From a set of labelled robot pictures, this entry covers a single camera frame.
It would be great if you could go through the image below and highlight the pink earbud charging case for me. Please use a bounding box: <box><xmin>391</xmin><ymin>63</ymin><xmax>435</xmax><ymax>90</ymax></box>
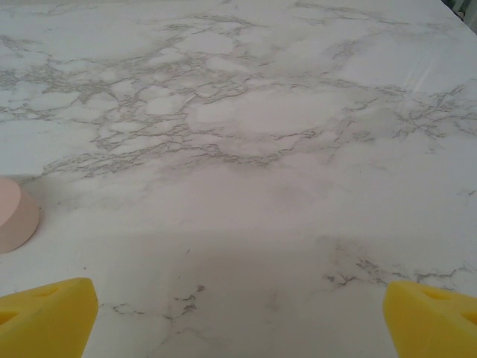
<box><xmin>0</xmin><ymin>176</ymin><xmax>40</xmax><ymax>255</ymax></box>

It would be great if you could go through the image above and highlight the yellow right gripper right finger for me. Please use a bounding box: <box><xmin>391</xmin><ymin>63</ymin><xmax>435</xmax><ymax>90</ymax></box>
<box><xmin>382</xmin><ymin>280</ymin><xmax>477</xmax><ymax>358</ymax></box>

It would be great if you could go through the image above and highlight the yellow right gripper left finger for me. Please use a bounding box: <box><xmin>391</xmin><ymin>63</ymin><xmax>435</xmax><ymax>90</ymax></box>
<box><xmin>0</xmin><ymin>277</ymin><xmax>100</xmax><ymax>358</ymax></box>

